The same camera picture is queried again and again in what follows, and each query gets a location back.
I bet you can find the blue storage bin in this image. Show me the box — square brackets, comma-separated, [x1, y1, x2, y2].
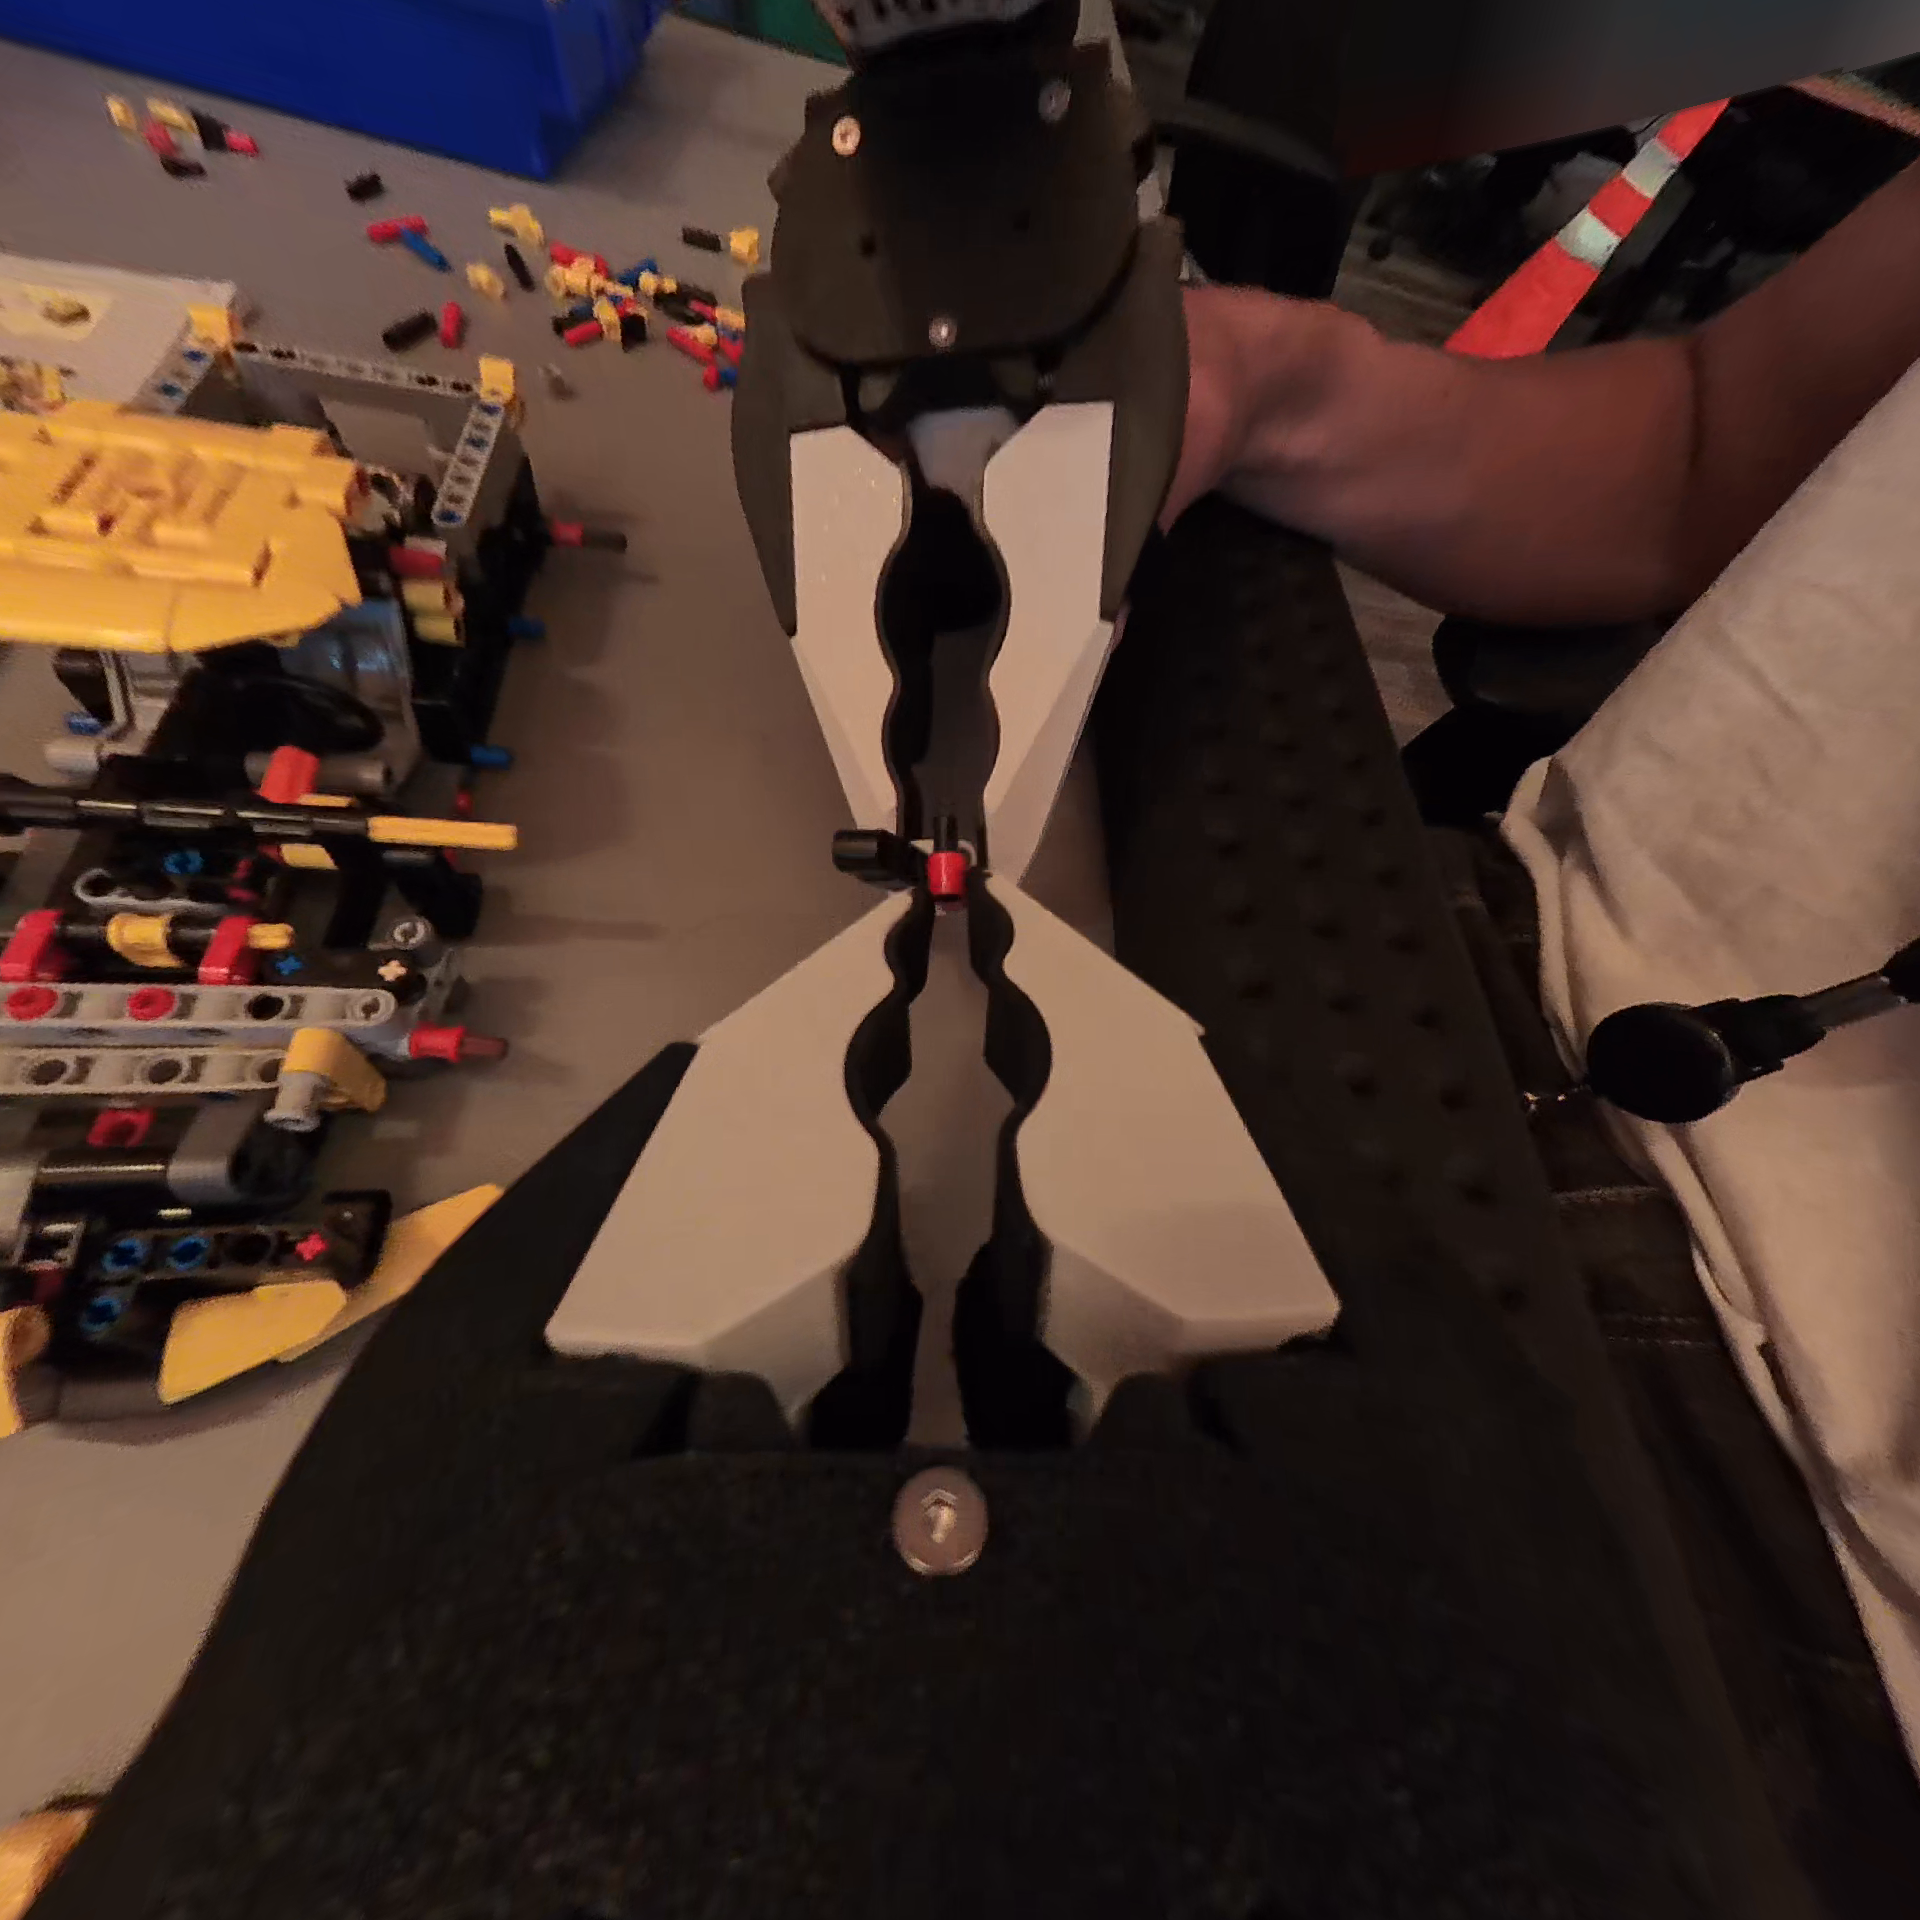
[0, 0, 662, 182]

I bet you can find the partly built yellow toy car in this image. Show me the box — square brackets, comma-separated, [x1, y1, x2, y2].
[0, 300, 632, 1441]

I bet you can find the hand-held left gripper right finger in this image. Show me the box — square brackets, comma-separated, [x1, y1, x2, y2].
[966, 875, 1343, 1381]

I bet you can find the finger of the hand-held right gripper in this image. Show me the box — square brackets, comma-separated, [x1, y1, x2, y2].
[787, 425, 919, 839]
[974, 408, 1123, 881]

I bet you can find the person's right forearm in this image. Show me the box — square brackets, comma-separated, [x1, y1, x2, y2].
[1304, 163, 1920, 624]

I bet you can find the black lanyard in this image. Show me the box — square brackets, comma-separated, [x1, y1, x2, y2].
[1586, 941, 1920, 1124]

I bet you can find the black perforated pad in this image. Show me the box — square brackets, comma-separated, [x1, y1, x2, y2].
[1095, 494, 1802, 1920]

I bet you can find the grey desk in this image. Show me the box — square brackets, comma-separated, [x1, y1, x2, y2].
[0, 14, 1120, 1878]

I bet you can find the red bush with black axle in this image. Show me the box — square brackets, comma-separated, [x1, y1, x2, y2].
[833, 814, 990, 905]

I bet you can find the person's right hand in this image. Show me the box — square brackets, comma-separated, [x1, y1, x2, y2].
[1163, 283, 1327, 534]

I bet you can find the open instruction booklet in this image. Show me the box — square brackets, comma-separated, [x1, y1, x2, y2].
[0, 251, 241, 422]

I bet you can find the small heap of coloured pins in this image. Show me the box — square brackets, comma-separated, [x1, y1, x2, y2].
[104, 90, 769, 395]

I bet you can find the pile of loose building pieces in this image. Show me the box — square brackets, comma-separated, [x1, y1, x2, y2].
[0, 1799, 97, 1920]

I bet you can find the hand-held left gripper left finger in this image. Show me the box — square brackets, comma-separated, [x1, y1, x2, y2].
[547, 884, 920, 1419]

